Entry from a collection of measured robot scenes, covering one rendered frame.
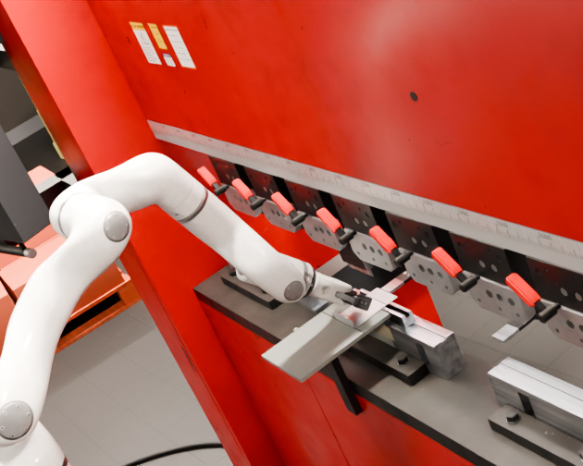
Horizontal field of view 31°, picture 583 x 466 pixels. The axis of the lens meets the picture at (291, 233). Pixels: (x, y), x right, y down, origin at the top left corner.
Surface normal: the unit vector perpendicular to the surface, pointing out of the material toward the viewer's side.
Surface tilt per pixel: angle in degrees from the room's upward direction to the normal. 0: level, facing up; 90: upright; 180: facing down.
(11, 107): 90
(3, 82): 90
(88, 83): 90
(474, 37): 90
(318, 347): 0
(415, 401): 0
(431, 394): 0
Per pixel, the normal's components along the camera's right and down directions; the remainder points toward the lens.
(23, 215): 0.67, 0.07
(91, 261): 0.21, 0.68
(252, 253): -0.12, -0.15
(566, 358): -0.38, -0.83
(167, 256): 0.50, 0.20
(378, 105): -0.78, 0.53
